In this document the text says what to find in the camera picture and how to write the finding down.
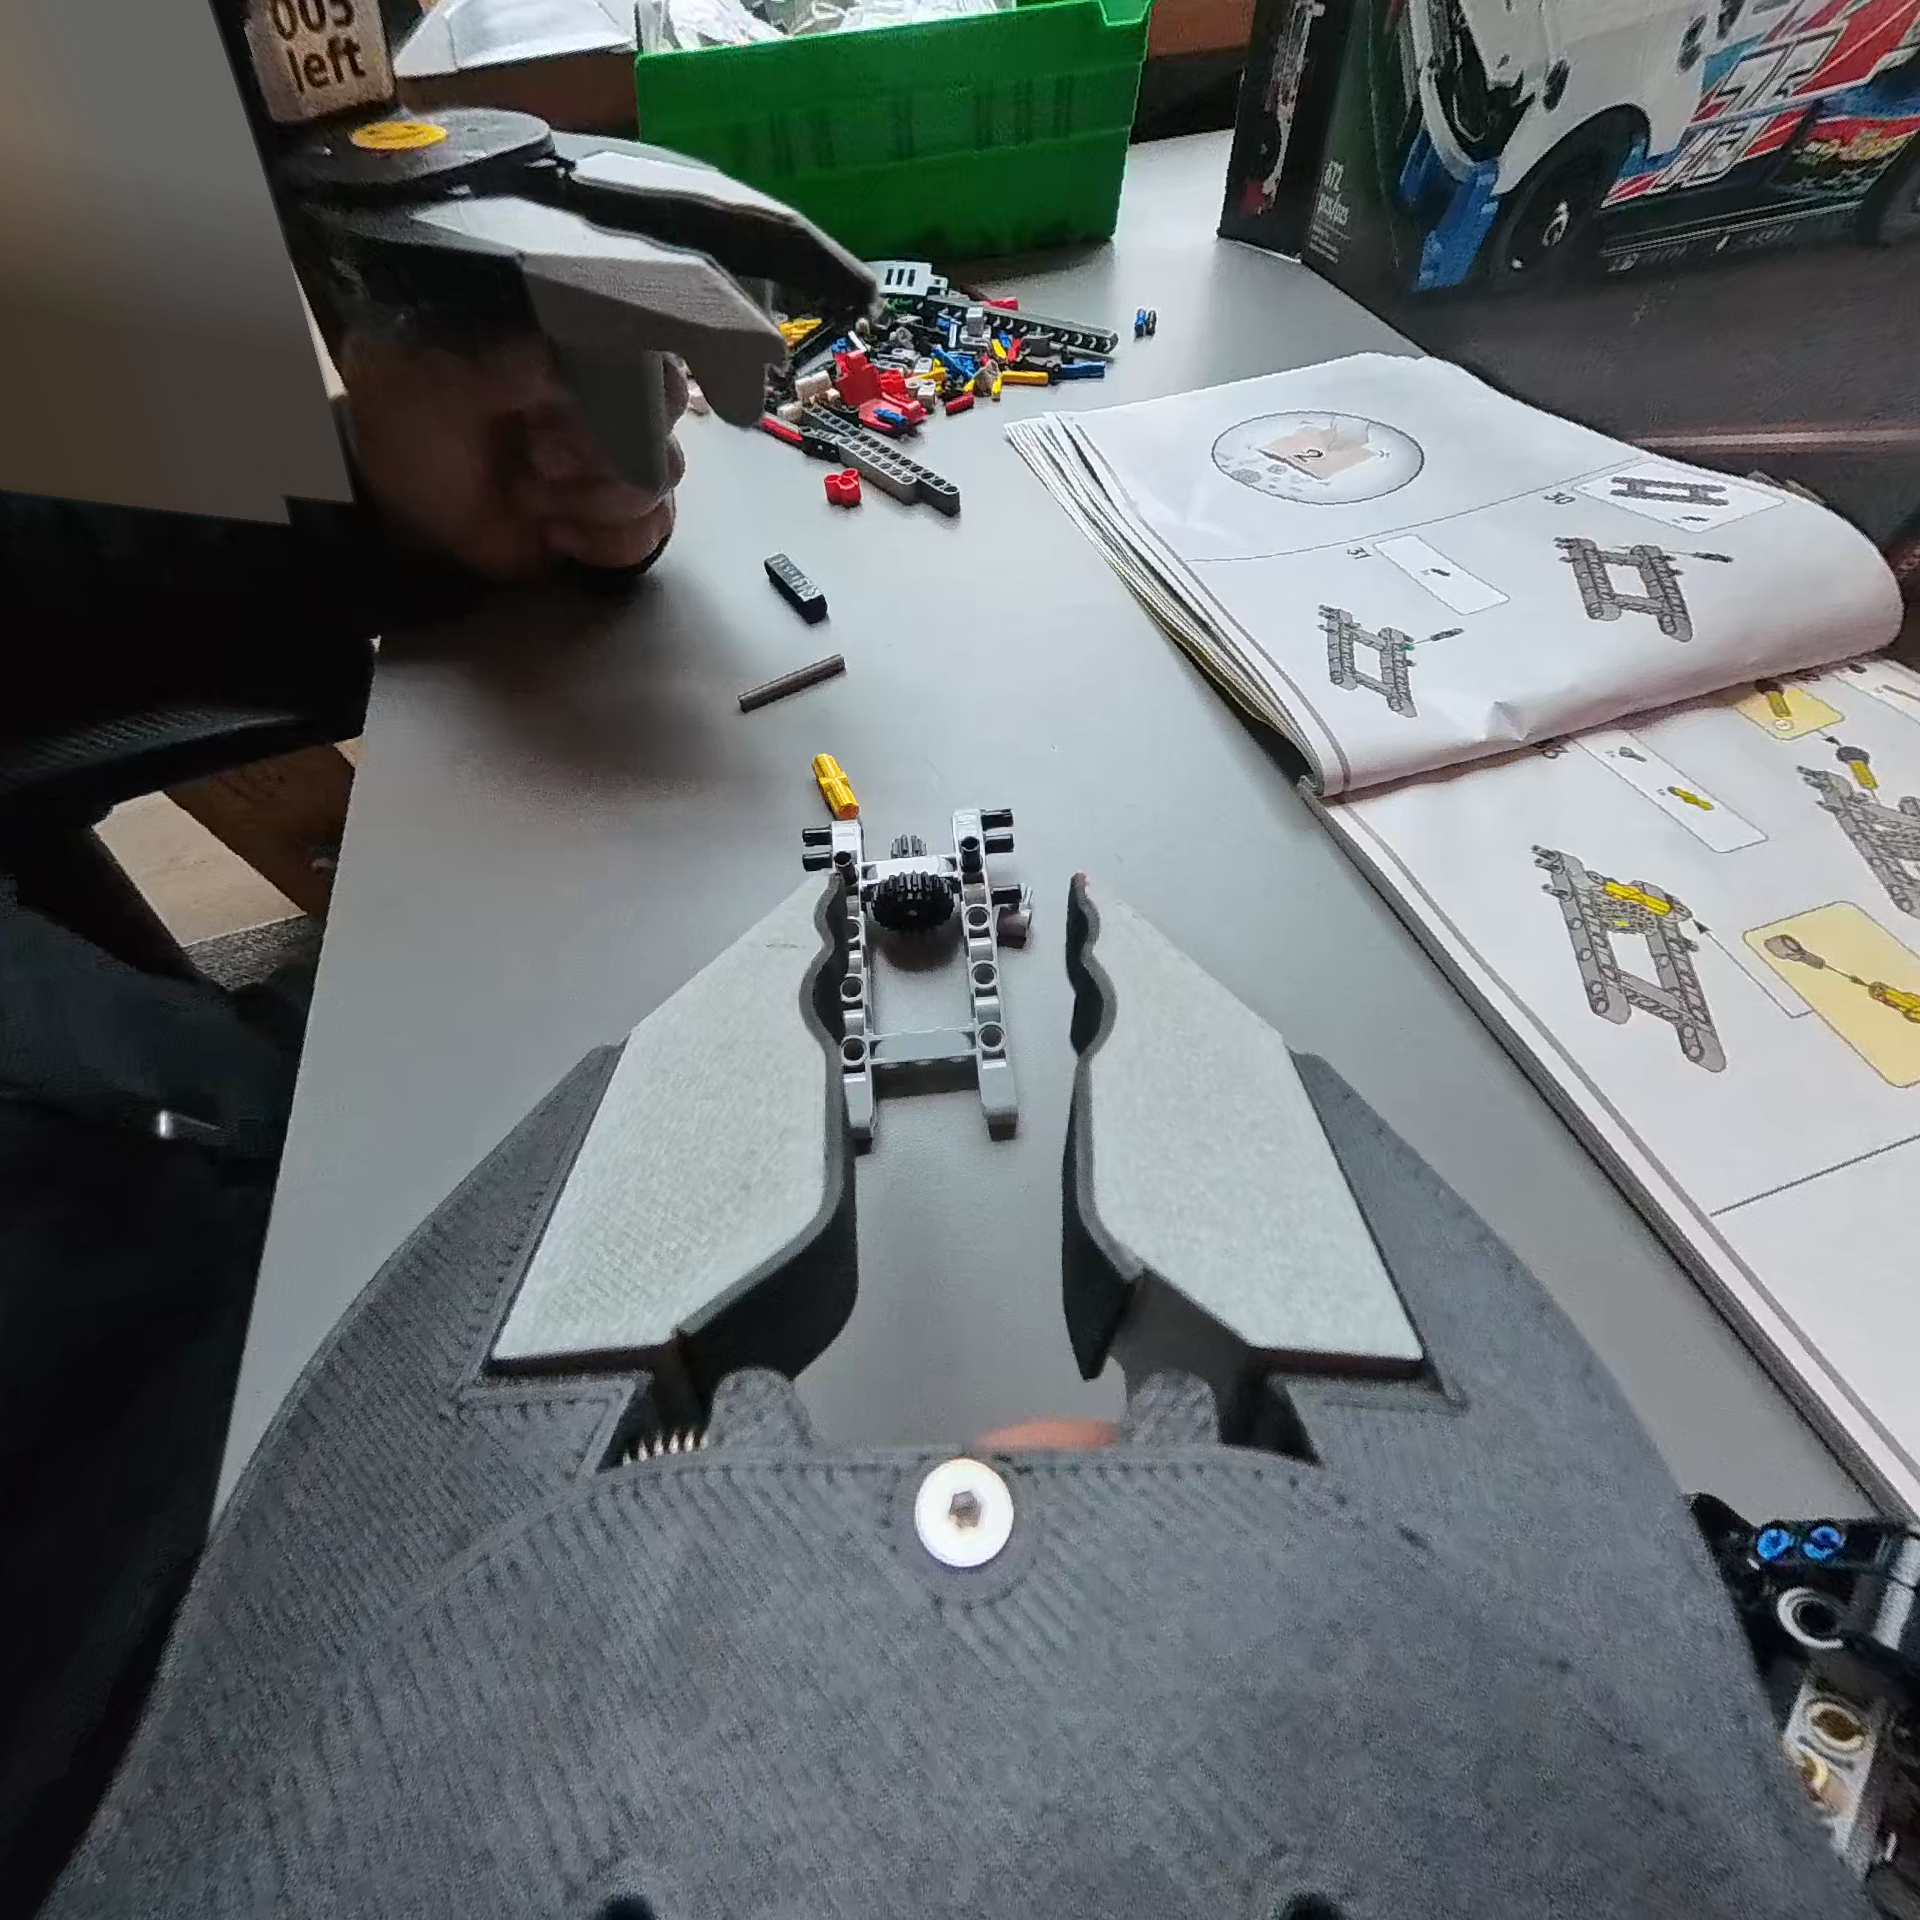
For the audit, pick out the pile of lego pieces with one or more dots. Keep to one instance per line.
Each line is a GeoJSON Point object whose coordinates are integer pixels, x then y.
{"type": "Point", "coordinates": [900, 369]}

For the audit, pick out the short black lego beam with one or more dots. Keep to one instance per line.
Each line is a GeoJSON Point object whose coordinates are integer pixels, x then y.
{"type": "Point", "coordinates": [796, 586]}

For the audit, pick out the grey lego frame assembly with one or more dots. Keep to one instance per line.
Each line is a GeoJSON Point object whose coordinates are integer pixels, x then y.
{"type": "Point", "coordinates": [856, 1037]}

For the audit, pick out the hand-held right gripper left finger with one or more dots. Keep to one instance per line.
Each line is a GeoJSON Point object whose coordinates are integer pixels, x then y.
{"type": "Point", "coordinates": [691, 1172]}

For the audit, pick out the long dark grey lego beam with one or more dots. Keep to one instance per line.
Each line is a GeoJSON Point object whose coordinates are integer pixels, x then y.
{"type": "Point", "coordinates": [884, 470]}

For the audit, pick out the person's left hand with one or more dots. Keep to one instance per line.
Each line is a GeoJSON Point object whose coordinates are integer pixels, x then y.
{"type": "Point", "coordinates": [494, 481]}

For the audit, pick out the yellow lego axle pin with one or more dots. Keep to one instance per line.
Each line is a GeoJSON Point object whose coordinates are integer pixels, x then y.
{"type": "Point", "coordinates": [834, 784]}

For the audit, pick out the black lego car assembly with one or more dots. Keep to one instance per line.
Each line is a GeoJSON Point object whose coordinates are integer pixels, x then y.
{"type": "Point", "coordinates": [1845, 1590]}

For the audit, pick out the green plastic bin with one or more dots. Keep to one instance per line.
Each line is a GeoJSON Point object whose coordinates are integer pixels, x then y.
{"type": "Point", "coordinates": [900, 150]}

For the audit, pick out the red lego connector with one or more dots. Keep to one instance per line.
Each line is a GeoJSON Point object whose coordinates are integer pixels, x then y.
{"type": "Point", "coordinates": [843, 488]}

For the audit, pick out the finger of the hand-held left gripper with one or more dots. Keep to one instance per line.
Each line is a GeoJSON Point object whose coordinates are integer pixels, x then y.
{"type": "Point", "coordinates": [660, 308]}
{"type": "Point", "coordinates": [720, 212]}

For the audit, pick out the clear plastic bags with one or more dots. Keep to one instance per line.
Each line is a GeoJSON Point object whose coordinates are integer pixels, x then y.
{"type": "Point", "coordinates": [720, 18]}

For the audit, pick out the lego instruction booklet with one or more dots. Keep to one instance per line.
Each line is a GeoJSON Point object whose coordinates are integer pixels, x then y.
{"type": "Point", "coordinates": [1500, 630]}

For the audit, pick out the person's left forearm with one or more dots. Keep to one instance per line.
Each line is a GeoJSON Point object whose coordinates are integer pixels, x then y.
{"type": "Point", "coordinates": [148, 600]}

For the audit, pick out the lego set box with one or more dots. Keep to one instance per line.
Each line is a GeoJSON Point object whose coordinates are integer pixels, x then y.
{"type": "Point", "coordinates": [1500, 150]}

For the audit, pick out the dark brown axle rod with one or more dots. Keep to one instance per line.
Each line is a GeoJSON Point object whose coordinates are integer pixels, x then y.
{"type": "Point", "coordinates": [790, 682]}

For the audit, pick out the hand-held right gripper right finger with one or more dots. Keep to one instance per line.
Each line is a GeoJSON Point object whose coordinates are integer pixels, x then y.
{"type": "Point", "coordinates": [1230, 1185]}

